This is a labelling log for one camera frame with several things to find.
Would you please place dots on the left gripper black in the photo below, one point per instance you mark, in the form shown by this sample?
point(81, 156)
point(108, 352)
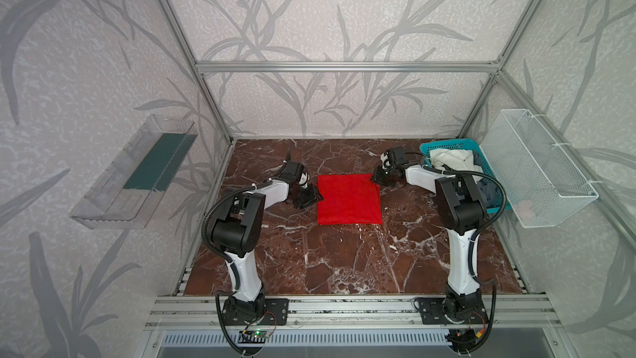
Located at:
point(305, 195)

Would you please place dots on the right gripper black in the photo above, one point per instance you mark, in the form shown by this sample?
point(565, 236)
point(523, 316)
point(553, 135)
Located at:
point(383, 176)

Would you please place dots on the red t shirt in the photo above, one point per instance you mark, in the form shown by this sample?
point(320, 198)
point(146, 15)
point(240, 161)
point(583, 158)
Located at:
point(348, 199)

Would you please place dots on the teal plastic laundry basket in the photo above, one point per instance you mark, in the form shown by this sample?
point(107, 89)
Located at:
point(467, 144)

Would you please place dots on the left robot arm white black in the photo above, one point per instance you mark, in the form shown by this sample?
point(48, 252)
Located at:
point(232, 227)

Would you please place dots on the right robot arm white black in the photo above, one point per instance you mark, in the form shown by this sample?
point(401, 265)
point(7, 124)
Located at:
point(462, 213)

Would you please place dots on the white t shirt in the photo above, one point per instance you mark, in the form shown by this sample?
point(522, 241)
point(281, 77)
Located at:
point(454, 159)

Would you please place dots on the grey t shirt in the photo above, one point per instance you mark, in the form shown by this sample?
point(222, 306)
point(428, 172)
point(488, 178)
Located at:
point(488, 190)

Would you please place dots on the green circuit board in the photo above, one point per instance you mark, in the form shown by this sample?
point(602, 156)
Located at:
point(259, 336)

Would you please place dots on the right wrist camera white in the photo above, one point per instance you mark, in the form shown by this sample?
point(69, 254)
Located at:
point(385, 160)

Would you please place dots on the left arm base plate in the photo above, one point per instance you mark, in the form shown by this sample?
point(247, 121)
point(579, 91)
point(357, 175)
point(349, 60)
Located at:
point(269, 311)

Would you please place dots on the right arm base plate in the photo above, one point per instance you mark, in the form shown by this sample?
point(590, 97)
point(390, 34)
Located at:
point(433, 312)

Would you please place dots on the white wire mesh basket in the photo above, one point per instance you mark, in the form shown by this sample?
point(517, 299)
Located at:
point(544, 186)

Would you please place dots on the clear acrylic wall shelf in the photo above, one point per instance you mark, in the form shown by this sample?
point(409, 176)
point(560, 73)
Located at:
point(131, 188)

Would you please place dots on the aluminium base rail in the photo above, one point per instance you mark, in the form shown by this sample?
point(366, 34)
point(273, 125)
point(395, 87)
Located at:
point(349, 312)

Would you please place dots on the aluminium frame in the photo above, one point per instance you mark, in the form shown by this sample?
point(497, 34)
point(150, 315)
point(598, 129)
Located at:
point(575, 57)

